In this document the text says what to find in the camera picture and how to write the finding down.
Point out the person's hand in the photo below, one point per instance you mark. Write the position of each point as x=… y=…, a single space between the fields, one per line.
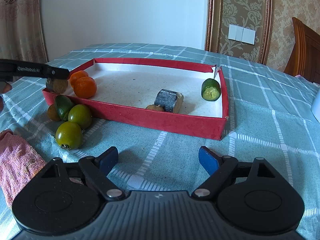
x=4 y=88

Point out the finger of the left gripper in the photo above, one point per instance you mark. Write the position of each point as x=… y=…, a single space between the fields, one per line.
x=14 y=68

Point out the orange tangerine rear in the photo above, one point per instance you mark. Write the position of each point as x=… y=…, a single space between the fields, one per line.
x=77 y=75

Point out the brown round longan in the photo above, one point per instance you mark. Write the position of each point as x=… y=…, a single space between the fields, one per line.
x=52 y=113

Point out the orange tangerine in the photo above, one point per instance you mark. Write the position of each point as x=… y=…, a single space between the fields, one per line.
x=77 y=75
x=85 y=87

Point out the white wall switch panel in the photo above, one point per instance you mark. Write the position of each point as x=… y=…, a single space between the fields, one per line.
x=241 y=34

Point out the green tomato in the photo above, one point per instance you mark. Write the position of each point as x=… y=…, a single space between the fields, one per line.
x=81 y=115
x=69 y=136

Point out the green tomato front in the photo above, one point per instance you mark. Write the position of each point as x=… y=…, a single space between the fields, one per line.
x=69 y=136

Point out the wooden headboard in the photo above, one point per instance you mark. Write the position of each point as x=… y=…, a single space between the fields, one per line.
x=304 y=59

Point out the gold framed wallpaper panel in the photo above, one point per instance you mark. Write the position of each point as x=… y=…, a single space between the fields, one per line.
x=251 y=14

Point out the teal plaid bedsheet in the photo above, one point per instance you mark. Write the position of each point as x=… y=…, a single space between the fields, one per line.
x=269 y=116

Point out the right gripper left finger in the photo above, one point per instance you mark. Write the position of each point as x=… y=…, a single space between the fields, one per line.
x=96 y=169

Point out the beige floral curtain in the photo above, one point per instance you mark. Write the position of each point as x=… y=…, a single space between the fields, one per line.
x=21 y=31

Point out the small brown longan right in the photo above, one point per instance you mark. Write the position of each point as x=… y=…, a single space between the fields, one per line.
x=155 y=108

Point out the orange tangerine front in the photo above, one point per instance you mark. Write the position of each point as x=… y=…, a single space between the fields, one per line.
x=85 y=87

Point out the white electric kettle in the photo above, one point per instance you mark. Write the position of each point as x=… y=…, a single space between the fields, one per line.
x=315 y=107

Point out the red shallow cardboard box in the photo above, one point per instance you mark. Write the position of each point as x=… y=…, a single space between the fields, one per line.
x=126 y=86

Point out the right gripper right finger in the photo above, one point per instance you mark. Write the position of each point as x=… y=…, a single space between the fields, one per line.
x=221 y=170

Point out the pink towel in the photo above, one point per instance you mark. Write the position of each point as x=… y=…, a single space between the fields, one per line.
x=20 y=163

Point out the cut green cucumber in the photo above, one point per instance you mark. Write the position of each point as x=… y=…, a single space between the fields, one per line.
x=210 y=90
x=63 y=105

